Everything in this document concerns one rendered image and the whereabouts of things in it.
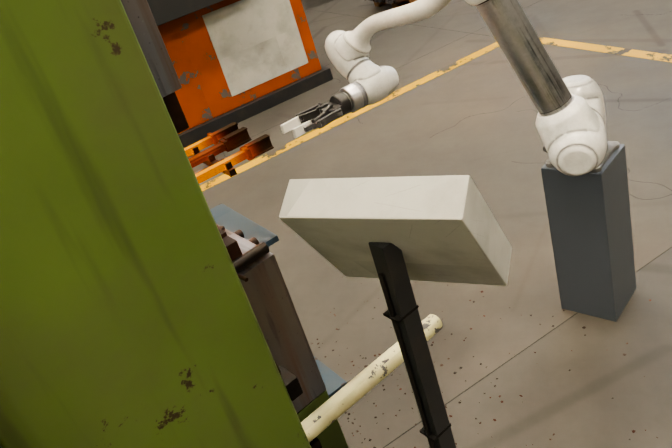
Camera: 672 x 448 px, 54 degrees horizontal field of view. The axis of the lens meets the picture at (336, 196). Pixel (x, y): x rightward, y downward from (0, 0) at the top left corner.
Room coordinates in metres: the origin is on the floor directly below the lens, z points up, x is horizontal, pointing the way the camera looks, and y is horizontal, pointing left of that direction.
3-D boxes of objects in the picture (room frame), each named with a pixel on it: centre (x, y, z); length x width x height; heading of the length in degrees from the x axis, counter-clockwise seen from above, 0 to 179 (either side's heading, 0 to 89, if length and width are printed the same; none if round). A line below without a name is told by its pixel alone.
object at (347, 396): (1.18, 0.04, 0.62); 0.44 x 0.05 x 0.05; 121
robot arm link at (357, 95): (2.08, -0.15, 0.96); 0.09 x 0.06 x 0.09; 26
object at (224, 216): (1.92, 0.44, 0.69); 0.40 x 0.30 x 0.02; 28
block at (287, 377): (1.04, 0.21, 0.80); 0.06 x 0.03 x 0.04; 31
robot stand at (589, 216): (1.88, -0.81, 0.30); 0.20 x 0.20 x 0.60; 41
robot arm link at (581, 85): (1.87, -0.80, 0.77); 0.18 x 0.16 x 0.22; 154
